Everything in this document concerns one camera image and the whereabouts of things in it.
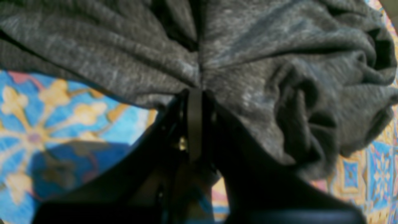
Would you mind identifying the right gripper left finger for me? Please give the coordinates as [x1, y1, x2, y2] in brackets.
[33, 89, 203, 224]

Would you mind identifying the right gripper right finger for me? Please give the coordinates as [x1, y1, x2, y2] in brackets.
[202, 91, 366, 224]

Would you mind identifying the grey t-shirt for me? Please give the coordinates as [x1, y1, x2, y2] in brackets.
[0, 0, 397, 180]

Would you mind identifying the patterned tablecloth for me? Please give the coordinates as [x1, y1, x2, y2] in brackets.
[0, 0, 398, 224]

